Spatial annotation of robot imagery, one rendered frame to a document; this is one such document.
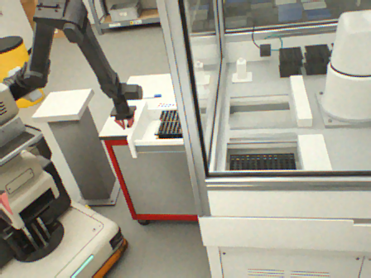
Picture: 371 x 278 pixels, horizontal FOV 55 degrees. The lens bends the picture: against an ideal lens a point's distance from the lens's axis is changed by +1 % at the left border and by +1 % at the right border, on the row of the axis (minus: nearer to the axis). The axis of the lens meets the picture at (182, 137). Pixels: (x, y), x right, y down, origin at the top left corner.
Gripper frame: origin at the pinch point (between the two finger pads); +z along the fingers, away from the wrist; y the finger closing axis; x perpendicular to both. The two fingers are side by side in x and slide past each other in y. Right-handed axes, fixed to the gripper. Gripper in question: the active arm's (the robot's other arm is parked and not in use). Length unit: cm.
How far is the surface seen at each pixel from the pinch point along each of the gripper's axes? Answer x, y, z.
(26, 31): 318, -245, 64
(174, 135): -3.3, 20.8, 2.6
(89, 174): 38, -53, 65
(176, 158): 14.2, 14.7, 31.4
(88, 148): 38, -47, 43
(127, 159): 14.4, -12.3, 31.5
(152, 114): 14.2, 7.5, 3.5
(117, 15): 370, -132, 71
